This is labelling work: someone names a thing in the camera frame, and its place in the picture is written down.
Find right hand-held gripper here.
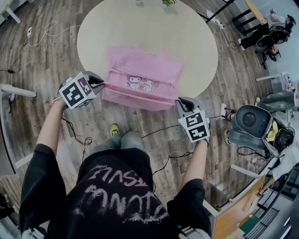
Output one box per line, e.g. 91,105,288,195
175,96,212,148

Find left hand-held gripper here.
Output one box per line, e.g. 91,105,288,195
52,71,106,110

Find pink printed sweatshirt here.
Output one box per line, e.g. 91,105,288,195
100,45,184,112

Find person's right forearm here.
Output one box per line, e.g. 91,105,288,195
181,140,210,185

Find person's left forearm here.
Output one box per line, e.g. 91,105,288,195
36,101,66,150

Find person's black printed t-shirt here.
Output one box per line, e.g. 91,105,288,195
18,143,212,239

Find yellow-green sneaker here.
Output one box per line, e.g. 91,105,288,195
109,123,121,136

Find person's grey jeans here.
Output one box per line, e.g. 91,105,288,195
92,131,143,154

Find grey open backpack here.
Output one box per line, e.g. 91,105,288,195
233,104,295,159

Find dark brown table white legs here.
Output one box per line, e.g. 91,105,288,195
0,83,38,176

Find black wheeled chair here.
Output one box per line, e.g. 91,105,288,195
254,32,290,68

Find round wooden table black legs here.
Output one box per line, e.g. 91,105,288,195
232,0,268,35

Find beige desk white legs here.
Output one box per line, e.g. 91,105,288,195
0,0,21,24

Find black shelf rack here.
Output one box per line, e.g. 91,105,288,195
235,163,299,239

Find thin white cable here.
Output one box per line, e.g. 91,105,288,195
219,25,228,105

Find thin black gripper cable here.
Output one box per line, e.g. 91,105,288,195
151,150,193,192
62,116,93,162

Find looped white cable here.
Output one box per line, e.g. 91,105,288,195
29,20,81,47

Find black cable with adapter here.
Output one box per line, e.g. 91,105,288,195
0,37,30,74

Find black metal frame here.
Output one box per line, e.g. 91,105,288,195
205,0,234,23

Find wooden desk white frame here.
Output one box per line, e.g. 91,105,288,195
203,163,276,239

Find white shoulder strap with buckle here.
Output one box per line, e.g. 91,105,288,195
177,225,211,239
22,227,47,239

